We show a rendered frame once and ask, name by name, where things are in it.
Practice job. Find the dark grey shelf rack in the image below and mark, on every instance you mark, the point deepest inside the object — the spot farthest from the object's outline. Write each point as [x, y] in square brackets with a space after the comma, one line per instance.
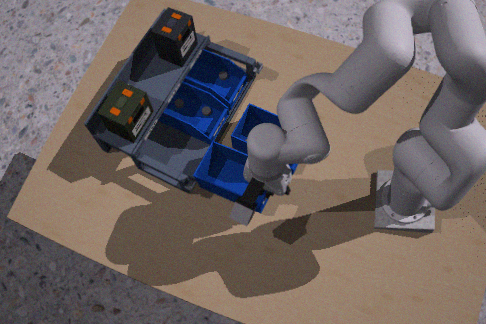
[168, 154]

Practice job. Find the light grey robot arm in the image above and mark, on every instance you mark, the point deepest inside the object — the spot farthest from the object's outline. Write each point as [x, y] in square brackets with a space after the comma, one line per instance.
[387, 52]

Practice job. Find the dark green case with orange latches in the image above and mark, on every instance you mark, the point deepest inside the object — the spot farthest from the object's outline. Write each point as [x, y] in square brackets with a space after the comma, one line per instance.
[126, 111]

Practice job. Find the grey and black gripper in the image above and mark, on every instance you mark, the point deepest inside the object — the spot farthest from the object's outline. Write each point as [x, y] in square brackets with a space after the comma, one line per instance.
[277, 187]

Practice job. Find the black case with orange latches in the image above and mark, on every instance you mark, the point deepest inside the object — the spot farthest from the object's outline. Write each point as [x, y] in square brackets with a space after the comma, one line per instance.
[174, 36]

